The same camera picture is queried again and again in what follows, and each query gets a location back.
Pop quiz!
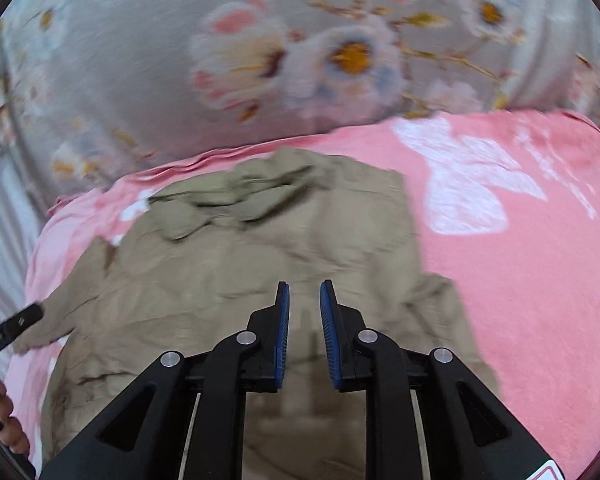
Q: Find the khaki quilted jacket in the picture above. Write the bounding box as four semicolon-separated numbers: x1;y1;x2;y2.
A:
15;148;498;479

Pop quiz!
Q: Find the person left hand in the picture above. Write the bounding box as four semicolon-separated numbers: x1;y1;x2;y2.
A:
0;381;30;457

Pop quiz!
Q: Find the pink patterned blanket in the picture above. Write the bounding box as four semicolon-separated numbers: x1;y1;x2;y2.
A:
2;108;600;480

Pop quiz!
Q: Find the grey floral bedding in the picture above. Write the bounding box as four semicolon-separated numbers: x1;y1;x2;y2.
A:
0;0;600;205

